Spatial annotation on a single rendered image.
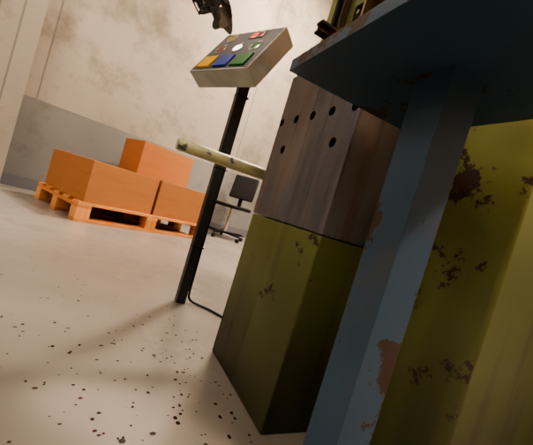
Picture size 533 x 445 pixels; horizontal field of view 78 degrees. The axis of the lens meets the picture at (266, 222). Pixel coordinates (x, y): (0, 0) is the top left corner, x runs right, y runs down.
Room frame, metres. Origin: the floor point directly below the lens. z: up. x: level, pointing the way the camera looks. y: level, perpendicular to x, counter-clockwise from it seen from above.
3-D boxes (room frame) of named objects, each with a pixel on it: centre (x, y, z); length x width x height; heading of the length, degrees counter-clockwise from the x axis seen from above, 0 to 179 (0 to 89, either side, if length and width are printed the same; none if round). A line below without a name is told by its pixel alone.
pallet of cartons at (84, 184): (3.25, 1.35, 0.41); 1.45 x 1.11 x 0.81; 132
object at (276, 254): (1.02, -0.28, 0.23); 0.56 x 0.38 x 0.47; 117
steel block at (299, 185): (1.02, -0.28, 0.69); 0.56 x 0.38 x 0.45; 117
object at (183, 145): (1.23, 0.18, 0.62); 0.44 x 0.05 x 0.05; 117
